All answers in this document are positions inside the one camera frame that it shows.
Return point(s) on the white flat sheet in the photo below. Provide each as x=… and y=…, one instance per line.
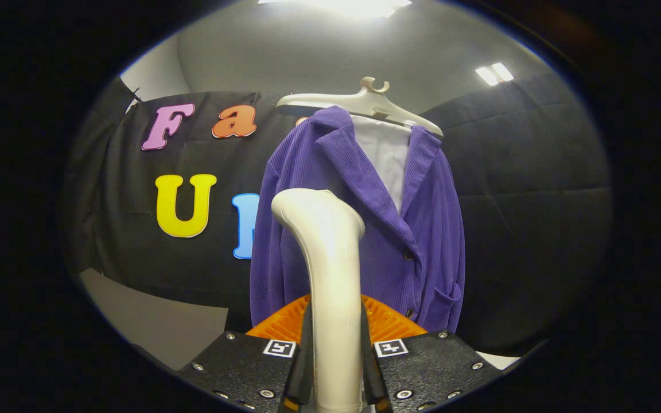
x=500, y=360

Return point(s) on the white shirt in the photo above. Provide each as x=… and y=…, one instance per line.
x=385, y=155

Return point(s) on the grey cabinet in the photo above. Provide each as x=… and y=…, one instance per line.
x=152, y=321

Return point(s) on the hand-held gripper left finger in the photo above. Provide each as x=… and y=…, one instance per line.
x=304, y=373

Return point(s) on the white plastic clothes hanger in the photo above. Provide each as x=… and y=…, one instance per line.
x=365, y=103

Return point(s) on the black backdrop cloth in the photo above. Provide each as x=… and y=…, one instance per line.
x=537, y=229

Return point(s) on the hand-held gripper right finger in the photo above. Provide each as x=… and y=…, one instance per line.
x=369, y=373

